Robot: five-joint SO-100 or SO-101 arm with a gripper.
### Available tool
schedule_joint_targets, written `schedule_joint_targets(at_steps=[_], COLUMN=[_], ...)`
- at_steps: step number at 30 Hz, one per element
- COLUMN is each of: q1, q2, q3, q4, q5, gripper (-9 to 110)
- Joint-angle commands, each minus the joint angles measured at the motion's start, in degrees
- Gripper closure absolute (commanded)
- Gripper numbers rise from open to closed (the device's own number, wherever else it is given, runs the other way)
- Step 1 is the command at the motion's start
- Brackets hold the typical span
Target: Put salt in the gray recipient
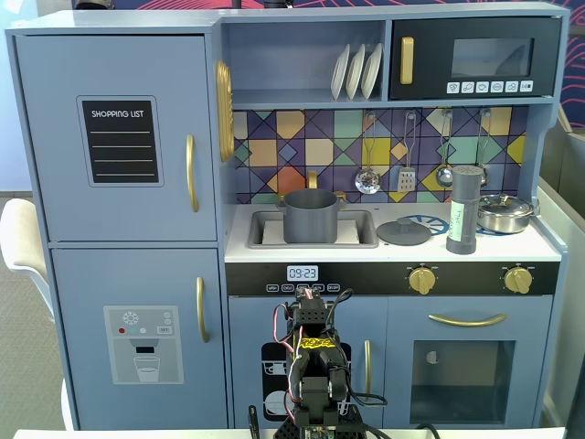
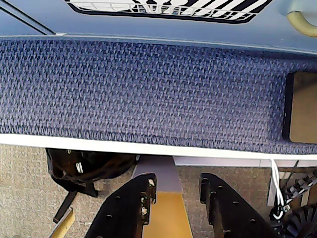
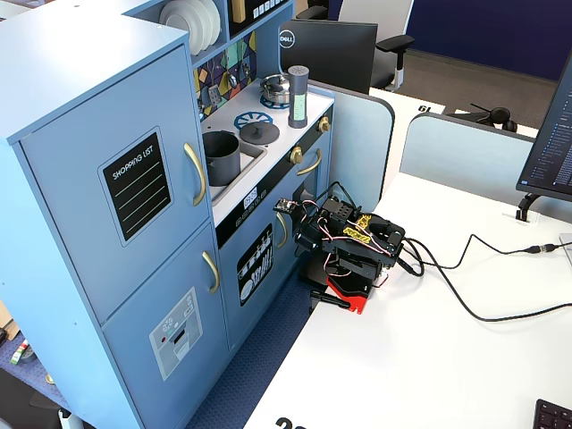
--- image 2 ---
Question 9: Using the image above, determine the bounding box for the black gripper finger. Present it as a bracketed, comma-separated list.
[84, 173, 157, 238]
[199, 172, 282, 238]

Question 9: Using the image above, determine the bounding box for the yellow wooden board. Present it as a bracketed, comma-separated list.
[141, 192, 192, 238]

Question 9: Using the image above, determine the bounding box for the gray metal beam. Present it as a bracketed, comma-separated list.
[133, 156, 183, 193]

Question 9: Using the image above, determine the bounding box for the black backpack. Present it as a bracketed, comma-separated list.
[46, 148, 141, 223]

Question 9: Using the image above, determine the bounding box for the wooden slat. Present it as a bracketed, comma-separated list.
[53, 207, 76, 238]

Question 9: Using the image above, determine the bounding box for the blue fabric platform panel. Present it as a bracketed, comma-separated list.
[0, 37, 317, 161]

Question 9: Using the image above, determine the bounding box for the blue toy kitchen cabinet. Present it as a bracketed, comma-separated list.
[0, 0, 317, 54]

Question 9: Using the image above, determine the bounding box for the blue dishwasher door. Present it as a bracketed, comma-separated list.
[0, 0, 317, 48]

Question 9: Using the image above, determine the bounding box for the white cable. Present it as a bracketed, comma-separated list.
[270, 158, 286, 221]

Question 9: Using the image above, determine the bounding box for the thin black cable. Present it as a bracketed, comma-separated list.
[281, 160, 301, 199]

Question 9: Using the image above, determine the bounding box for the gold dishwasher door handle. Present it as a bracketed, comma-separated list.
[286, 11, 317, 38]

